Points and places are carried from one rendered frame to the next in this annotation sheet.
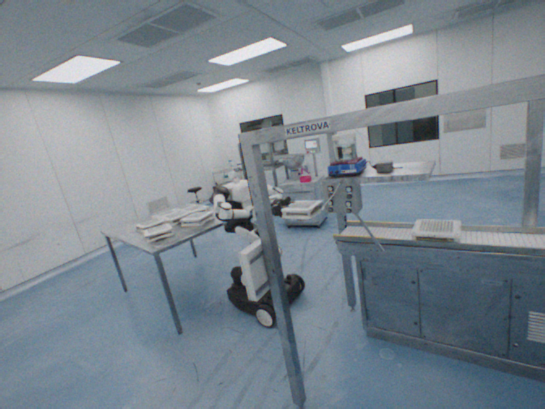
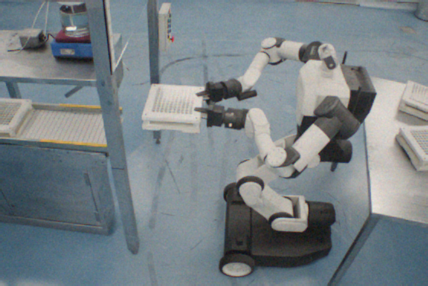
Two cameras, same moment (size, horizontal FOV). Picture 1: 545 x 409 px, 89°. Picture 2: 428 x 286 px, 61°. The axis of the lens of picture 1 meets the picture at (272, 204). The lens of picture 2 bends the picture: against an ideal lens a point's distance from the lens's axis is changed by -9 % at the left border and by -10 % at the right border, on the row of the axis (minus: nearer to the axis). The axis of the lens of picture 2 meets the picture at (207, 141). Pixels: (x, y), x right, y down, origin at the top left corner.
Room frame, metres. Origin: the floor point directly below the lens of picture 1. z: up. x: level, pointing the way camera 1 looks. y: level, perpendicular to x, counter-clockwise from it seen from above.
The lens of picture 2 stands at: (3.29, -0.88, 2.06)
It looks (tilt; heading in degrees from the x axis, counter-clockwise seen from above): 43 degrees down; 145
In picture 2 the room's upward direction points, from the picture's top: 4 degrees clockwise
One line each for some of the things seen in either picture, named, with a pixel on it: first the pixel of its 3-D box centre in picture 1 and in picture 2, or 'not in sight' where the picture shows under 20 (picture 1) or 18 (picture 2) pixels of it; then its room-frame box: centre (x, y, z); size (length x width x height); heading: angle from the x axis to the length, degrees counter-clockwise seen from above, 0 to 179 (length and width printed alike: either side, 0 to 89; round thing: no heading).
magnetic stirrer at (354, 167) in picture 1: (346, 166); (82, 37); (1.82, -0.53, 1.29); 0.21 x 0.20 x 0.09; 144
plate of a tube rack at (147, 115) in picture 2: (302, 206); (174, 102); (2.08, -0.23, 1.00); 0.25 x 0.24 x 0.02; 54
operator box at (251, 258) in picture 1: (258, 269); (164, 27); (1.29, 0.13, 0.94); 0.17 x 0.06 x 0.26; 144
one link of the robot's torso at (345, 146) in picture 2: (238, 224); (323, 145); (2.50, 0.35, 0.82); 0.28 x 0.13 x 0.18; 54
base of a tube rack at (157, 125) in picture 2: (303, 212); (174, 111); (2.08, -0.23, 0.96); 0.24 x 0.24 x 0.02; 54
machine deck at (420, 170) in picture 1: (377, 173); (41, 56); (1.76, -0.70, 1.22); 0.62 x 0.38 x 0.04; 54
